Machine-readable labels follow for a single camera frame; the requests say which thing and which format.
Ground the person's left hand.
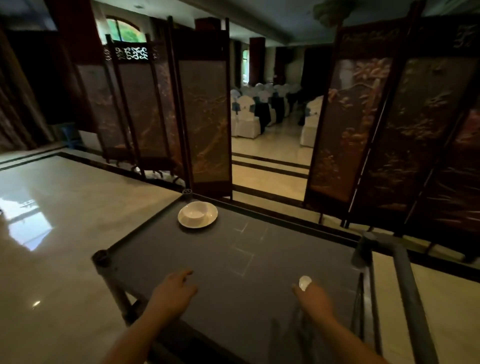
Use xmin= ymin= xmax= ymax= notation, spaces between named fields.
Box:
xmin=149 ymin=269 xmax=199 ymax=324

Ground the person's right hand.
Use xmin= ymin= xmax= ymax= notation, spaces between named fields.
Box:
xmin=292 ymin=280 xmax=335 ymax=326

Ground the person's right forearm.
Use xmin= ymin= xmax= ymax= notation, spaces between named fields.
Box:
xmin=309 ymin=318 xmax=389 ymax=364

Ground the person's left forearm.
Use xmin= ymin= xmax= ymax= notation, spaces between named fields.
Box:
xmin=100 ymin=313 xmax=168 ymax=364

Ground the grey service cart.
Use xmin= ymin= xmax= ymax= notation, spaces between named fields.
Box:
xmin=91 ymin=188 xmax=440 ymax=364

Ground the white round plate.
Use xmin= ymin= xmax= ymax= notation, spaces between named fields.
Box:
xmin=178 ymin=202 xmax=219 ymax=229

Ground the white ceramic bowl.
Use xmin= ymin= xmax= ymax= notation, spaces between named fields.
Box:
xmin=182 ymin=201 xmax=212 ymax=221

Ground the dark wooden folding screen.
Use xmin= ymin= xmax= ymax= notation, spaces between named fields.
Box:
xmin=302 ymin=0 xmax=480 ymax=264
xmin=74 ymin=16 xmax=234 ymax=200

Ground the group of white-covered chairs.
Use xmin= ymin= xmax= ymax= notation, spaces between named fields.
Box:
xmin=230 ymin=82 xmax=325 ymax=148

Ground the blue plastic stool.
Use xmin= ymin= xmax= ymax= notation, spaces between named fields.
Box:
xmin=61 ymin=125 xmax=82 ymax=149

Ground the dark curtain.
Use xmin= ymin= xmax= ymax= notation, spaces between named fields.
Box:
xmin=0 ymin=26 xmax=57 ymax=152

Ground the arched window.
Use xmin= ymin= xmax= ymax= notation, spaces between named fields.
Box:
xmin=104 ymin=15 xmax=148 ymax=44

